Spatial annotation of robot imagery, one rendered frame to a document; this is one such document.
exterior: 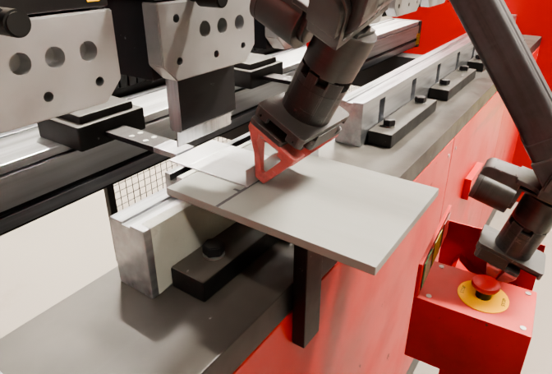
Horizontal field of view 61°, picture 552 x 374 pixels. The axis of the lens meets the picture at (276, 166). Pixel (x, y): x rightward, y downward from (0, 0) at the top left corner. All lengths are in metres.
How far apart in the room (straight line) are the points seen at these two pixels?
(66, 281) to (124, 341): 1.63
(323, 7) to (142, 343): 0.38
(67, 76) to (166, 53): 0.11
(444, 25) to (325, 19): 2.29
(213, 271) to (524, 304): 0.46
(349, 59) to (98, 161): 0.49
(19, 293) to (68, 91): 1.80
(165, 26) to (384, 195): 0.29
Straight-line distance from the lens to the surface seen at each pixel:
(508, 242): 0.82
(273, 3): 0.48
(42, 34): 0.41
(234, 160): 0.61
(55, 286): 2.16
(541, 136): 0.73
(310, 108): 0.48
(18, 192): 0.75
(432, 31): 2.70
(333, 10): 0.39
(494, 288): 0.76
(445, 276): 0.81
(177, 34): 0.49
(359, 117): 0.97
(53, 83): 0.41
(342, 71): 0.46
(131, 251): 0.57
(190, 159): 0.62
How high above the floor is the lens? 1.25
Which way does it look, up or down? 25 degrees down
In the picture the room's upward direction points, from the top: straight up
